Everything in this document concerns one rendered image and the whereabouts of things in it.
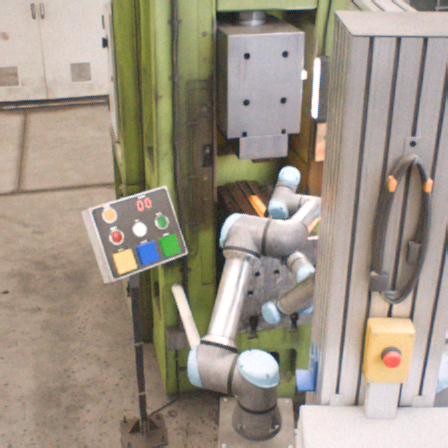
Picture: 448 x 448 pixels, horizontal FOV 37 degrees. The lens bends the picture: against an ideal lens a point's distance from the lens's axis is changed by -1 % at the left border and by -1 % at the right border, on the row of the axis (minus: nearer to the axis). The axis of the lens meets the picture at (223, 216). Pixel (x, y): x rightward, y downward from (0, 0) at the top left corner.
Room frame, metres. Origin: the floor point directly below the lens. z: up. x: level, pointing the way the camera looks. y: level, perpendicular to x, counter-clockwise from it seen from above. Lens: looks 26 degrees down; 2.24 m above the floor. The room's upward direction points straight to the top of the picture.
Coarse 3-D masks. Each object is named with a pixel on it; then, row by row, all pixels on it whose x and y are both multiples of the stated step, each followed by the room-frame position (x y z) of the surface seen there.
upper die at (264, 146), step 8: (224, 136) 2.74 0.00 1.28; (248, 136) 2.50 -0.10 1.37; (256, 136) 2.51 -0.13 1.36; (264, 136) 2.52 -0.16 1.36; (272, 136) 2.52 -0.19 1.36; (280, 136) 2.53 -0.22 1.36; (232, 144) 2.60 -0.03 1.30; (240, 144) 2.49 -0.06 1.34; (248, 144) 2.50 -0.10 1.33; (256, 144) 2.51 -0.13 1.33; (264, 144) 2.52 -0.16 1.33; (272, 144) 2.52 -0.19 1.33; (280, 144) 2.53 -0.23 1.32; (240, 152) 2.49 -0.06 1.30; (248, 152) 2.50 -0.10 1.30; (256, 152) 2.51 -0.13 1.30; (264, 152) 2.52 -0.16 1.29; (272, 152) 2.52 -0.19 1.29; (280, 152) 2.53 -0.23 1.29
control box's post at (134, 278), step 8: (136, 280) 2.29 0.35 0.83; (136, 288) 2.29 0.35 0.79; (136, 296) 2.29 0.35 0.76; (136, 304) 2.29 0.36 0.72; (136, 312) 2.29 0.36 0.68; (136, 320) 2.29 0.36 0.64; (136, 328) 2.29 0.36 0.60; (136, 336) 2.29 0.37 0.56; (136, 352) 2.29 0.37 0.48; (136, 360) 2.29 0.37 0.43; (136, 368) 2.29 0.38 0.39; (136, 376) 2.29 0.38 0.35; (144, 376) 2.29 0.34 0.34; (144, 384) 2.29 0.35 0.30; (144, 400) 2.29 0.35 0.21; (144, 408) 2.29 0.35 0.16; (144, 416) 2.29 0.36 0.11
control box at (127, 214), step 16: (144, 192) 2.33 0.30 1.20; (160, 192) 2.37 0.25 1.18; (96, 208) 2.20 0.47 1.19; (112, 208) 2.23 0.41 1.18; (128, 208) 2.26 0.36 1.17; (144, 208) 2.29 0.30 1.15; (160, 208) 2.33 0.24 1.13; (96, 224) 2.17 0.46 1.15; (112, 224) 2.20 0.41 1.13; (128, 224) 2.23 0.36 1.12; (144, 224) 2.26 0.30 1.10; (176, 224) 2.33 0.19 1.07; (96, 240) 2.15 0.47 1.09; (112, 240) 2.16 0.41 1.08; (128, 240) 2.19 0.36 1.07; (144, 240) 2.22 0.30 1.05; (96, 256) 2.16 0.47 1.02; (112, 256) 2.13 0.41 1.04; (160, 256) 2.22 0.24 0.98; (176, 256) 2.25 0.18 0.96; (112, 272) 2.09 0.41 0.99; (128, 272) 2.12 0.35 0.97
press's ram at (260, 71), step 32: (224, 32) 2.54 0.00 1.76; (256, 32) 2.54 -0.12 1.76; (288, 32) 2.54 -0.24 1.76; (224, 64) 2.53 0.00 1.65; (256, 64) 2.51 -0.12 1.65; (288, 64) 2.54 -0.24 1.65; (224, 96) 2.53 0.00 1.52; (256, 96) 2.51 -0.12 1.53; (288, 96) 2.54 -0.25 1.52; (224, 128) 2.52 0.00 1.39; (256, 128) 2.51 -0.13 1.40; (288, 128) 2.54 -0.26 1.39
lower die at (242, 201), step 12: (240, 180) 2.92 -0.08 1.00; (252, 180) 2.94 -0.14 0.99; (228, 192) 2.83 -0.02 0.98; (240, 192) 2.80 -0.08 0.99; (264, 192) 2.80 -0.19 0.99; (228, 204) 2.69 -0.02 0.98; (240, 204) 2.67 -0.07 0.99; (252, 204) 2.65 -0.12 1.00; (264, 204) 2.65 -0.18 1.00; (228, 216) 2.66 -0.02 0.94
